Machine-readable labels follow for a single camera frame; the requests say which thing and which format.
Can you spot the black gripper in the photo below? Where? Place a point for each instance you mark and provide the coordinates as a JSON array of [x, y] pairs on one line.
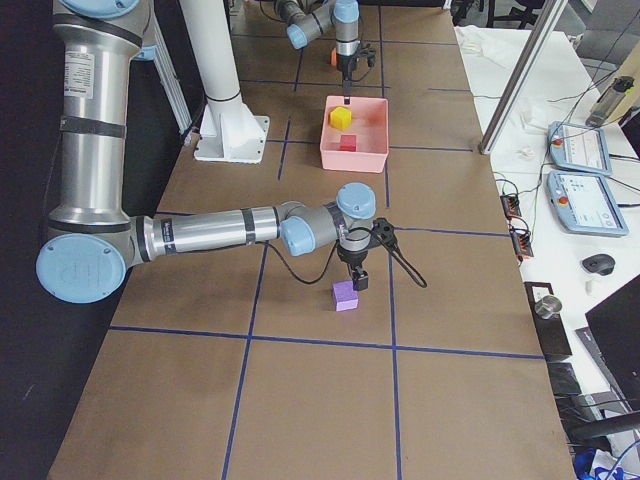
[[351, 258], [345, 63]]

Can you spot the purple foam block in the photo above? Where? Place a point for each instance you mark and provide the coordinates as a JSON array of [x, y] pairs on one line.
[[345, 296]]

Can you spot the yellow foam block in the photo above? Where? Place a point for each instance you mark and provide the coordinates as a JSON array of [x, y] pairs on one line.
[[340, 118]]

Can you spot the red foam block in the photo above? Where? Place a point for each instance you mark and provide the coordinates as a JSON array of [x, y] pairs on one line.
[[348, 143]]

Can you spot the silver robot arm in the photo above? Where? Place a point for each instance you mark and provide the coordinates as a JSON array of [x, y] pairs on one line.
[[92, 242], [306, 23]]

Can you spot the pink plastic bin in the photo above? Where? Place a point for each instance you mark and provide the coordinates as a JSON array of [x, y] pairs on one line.
[[363, 146]]

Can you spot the orange connector block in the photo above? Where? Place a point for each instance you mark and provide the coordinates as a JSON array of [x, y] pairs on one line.
[[511, 205]]

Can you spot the lower teach pendant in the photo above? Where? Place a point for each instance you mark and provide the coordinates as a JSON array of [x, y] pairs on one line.
[[585, 205]]

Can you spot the teach pendant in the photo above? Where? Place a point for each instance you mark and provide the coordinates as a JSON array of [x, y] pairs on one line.
[[579, 148], [585, 205]]

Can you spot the black computer mouse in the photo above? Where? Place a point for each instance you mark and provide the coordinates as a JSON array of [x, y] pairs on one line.
[[600, 264]]

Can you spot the upper teach pendant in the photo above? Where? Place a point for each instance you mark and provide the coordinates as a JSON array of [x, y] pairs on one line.
[[579, 148]]

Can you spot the black monitor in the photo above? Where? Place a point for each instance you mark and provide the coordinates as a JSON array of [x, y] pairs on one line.
[[614, 324]]

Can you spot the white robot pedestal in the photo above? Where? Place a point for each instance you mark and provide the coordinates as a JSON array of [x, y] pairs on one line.
[[229, 131]]

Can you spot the aluminium frame post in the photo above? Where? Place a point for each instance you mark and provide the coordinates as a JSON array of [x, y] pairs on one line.
[[532, 49]]

